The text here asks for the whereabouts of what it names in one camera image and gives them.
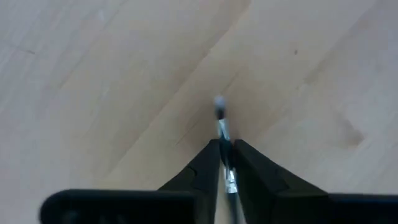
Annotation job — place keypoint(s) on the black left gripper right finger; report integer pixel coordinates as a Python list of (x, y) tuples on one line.
[(273, 205)]

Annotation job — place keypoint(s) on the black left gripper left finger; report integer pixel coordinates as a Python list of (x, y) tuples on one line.
[(186, 205)]

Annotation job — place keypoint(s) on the black makeup brush silver ferrule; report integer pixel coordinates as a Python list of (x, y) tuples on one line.
[(222, 130)]

